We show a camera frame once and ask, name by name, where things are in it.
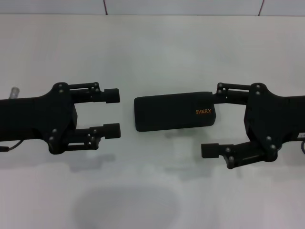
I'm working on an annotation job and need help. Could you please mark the silver left wrist stub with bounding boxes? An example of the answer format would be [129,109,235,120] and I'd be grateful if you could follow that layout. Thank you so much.
[9,87,21,99]

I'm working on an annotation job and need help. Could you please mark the left gripper cable with plug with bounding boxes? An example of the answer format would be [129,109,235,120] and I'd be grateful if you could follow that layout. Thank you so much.
[0,140,25,153]

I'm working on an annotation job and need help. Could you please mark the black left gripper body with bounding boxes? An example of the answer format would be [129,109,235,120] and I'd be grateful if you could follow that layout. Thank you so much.
[0,82,80,156]

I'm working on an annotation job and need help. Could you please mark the black glasses case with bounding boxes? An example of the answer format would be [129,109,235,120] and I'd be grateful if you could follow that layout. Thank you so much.
[133,91,216,133]

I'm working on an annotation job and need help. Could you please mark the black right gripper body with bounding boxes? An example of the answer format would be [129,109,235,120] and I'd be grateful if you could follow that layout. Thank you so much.
[244,83,305,163]

